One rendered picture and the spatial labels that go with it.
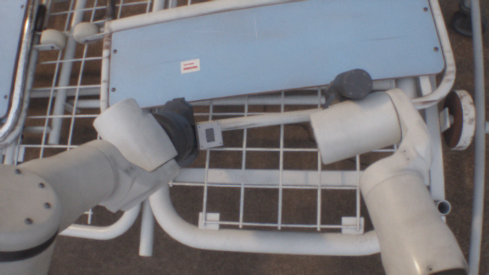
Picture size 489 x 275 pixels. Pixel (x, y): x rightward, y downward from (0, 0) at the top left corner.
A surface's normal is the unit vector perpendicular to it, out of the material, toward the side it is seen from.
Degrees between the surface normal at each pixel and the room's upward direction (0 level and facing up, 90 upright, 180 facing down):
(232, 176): 0
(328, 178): 0
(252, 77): 1
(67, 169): 77
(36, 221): 64
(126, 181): 51
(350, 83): 21
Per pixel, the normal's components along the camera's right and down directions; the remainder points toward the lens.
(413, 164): 0.33, 0.04
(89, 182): 0.93, -0.18
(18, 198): 0.44, -0.84
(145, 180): 0.79, -0.51
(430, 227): -0.04, -0.80
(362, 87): -0.12, 0.13
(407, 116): -0.31, -0.64
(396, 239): -0.83, -0.44
